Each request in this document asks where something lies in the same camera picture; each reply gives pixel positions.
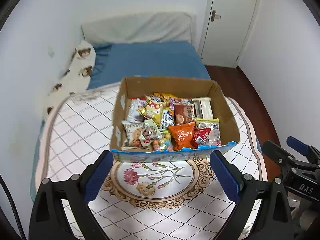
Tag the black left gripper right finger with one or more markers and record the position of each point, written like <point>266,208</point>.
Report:
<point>273,221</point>

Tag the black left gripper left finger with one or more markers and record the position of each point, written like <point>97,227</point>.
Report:
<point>48,218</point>

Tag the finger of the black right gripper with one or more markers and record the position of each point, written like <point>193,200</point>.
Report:
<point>310,152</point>
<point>282,157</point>

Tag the clear yellow-edged packet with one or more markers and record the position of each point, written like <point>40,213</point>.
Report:
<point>213,137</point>

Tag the red chocolate packet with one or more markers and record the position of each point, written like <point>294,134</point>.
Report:
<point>200,137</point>

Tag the white wafer packet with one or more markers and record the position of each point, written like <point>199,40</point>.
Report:
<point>203,108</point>

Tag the brown biscuit packet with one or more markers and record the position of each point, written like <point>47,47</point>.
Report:
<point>183,113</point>

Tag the colourful candy bag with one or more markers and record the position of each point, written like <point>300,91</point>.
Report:
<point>164,143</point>

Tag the cookie picture packet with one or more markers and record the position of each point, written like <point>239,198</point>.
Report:
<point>132,130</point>

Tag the yellow snack packet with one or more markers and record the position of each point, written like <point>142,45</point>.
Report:
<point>153,108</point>

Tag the yellow Sedaap noodle packet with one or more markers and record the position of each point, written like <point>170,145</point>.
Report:
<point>167,118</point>

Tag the white checked floral quilt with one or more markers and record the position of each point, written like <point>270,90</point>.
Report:
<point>138,199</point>

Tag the blue green cardboard box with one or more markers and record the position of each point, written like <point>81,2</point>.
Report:
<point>182,90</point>

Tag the blue bed sheet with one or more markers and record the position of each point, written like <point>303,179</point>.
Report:
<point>150,60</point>

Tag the bear pattern white pillow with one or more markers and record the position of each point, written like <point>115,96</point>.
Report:
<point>76,79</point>

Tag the white door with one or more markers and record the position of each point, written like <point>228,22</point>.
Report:
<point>224,39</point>

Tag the metal door handle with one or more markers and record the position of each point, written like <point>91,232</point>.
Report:
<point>214,16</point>

